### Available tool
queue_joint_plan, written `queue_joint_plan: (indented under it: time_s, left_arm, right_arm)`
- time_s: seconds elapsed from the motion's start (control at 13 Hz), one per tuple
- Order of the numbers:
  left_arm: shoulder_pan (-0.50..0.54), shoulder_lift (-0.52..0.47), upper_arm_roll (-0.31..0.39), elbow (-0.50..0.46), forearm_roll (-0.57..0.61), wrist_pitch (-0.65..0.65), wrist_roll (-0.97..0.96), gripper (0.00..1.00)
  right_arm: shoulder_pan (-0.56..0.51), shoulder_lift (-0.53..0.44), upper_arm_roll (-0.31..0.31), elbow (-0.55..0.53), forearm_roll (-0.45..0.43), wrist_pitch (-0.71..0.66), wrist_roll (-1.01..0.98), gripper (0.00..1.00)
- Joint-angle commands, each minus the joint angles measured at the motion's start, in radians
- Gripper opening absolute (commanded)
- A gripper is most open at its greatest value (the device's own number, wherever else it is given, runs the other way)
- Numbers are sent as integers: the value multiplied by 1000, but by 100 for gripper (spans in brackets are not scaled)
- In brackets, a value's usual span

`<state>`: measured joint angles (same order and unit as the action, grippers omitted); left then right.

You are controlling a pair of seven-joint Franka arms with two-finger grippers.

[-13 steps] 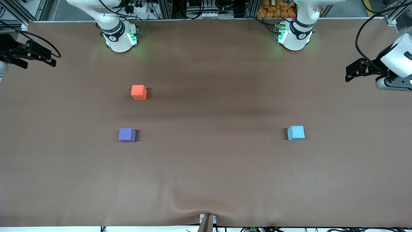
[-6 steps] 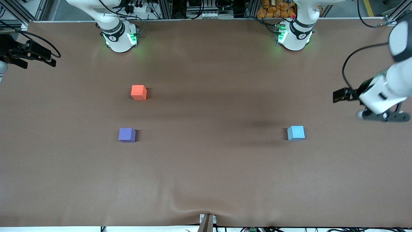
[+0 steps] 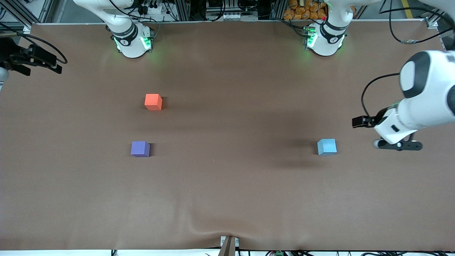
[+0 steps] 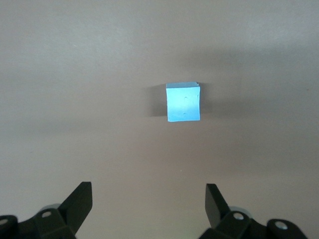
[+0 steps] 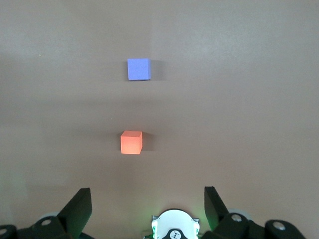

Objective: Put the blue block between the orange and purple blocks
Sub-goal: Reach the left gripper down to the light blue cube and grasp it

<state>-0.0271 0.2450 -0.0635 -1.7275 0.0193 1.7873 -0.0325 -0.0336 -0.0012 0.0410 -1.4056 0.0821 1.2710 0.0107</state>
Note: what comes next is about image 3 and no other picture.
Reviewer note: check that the light blue block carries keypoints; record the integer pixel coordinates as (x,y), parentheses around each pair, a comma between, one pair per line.
(327,147)

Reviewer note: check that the purple block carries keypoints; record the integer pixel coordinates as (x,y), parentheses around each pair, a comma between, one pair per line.
(139,148)

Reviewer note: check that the aluminium frame extrusion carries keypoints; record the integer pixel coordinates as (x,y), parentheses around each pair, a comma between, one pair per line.
(27,28)
(431,23)

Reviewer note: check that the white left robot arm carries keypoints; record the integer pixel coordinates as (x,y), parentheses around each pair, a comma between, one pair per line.
(430,103)

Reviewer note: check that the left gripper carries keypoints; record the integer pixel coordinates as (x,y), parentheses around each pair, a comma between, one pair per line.
(379,116)

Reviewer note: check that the orange block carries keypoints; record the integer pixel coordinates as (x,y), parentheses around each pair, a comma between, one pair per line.
(153,101)

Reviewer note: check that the grey socket strip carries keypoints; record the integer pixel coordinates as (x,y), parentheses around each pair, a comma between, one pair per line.
(233,16)

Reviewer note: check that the brown table cloth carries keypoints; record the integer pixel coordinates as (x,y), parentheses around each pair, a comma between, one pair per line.
(231,177)

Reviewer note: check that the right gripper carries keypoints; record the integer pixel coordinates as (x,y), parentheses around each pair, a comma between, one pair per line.
(10,54)

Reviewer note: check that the pile of orange objects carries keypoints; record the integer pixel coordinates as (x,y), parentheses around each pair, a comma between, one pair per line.
(302,12)

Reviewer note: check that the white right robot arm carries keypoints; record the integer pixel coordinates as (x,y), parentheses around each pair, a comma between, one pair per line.
(131,42)

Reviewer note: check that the metal bracket with pole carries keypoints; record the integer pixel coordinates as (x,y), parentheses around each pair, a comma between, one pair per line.
(229,249)

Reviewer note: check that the white power strip with plugs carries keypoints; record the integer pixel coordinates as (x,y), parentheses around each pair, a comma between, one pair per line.
(156,9)

